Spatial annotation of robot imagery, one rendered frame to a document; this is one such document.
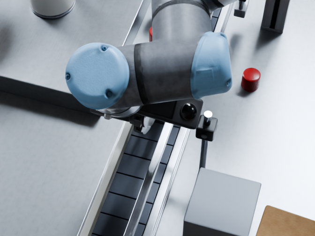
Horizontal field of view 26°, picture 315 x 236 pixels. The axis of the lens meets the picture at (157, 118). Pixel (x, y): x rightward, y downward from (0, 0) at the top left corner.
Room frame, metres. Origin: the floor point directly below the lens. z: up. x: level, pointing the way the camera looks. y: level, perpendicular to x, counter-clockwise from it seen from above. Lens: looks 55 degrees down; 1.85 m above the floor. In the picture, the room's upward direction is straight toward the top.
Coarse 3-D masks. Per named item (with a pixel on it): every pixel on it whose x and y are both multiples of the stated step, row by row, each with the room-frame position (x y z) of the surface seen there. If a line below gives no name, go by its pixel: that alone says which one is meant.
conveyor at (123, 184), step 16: (160, 128) 0.65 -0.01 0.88; (176, 128) 0.65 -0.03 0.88; (128, 144) 0.62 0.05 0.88; (144, 144) 0.62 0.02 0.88; (128, 160) 0.59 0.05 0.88; (144, 160) 0.59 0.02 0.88; (128, 176) 0.56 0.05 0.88; (144, 176) 0.56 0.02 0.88; (160, 176) 0.56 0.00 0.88; (112, 192) 0.53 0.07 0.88; (128, 192) 0.53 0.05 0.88; (112, 208) 0.50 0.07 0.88; (128, 208) 0.50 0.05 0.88; (144, 208) 0.50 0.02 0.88; (96, 224) 0.47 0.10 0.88; (112, 224) 0.47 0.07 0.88; (144, 224) 0.47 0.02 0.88
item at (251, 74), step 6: (246, 72) 0.79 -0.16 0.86; (252, 72) 0.79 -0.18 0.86; (258, 72) 0.79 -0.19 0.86; (246, 78) 0.78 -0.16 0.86; (252, 78) 0.78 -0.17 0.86; (258, 78) 0.78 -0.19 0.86; (246, 84) 0.77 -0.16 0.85; (252, 84) 0.77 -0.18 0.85; (258, 84) 0.78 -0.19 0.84; (246, 90) 0.77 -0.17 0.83; (252, 90) 0.77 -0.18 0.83
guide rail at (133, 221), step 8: (168, 128) 0.60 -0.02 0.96; (160, 136) 0.58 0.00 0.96; (168, 136) 0.59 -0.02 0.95; (160, 144) 0.57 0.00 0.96; (160, 152) 0.55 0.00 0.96; (152, 160) 0.54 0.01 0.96; (160, 160) 0.55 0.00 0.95; (152, 168) 0.53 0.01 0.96; (152, 176) 0.51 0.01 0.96; (144, 184) 0.50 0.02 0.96; (144, 192) 0.48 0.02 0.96; (136, 200) 0.47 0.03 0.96; (144, 200) 0.47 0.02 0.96; (136, 208) 0.46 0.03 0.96; (136, 216) 0.44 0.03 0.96; (128, 224) 0.43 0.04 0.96; (136, 224) 0.43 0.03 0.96; (128, 232) 0.42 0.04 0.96
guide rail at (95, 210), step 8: (128, 128) 0.63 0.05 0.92; (120, 136) 0.61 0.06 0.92; (128, 136) 0.62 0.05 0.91; (120, 144) 0.60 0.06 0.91; (120, 152) 0.58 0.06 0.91; (112, 160) 0.57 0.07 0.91; (120, 160) 0.58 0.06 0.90; (112, 168) 0.55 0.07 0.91; (104, 176) 0.54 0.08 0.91; (112, 176) 0.54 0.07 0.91; (104, 184) 0.52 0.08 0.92; (104, 192) 0.51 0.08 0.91; (96, 200) 0.50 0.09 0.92; (104, 200) 0.50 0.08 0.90; (96, 208) 0.48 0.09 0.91; (88, 216) 0.47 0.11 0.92; (96, 216) 0.47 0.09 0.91; (88, 224) 0.45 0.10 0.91; (88, 232) 0.44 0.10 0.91
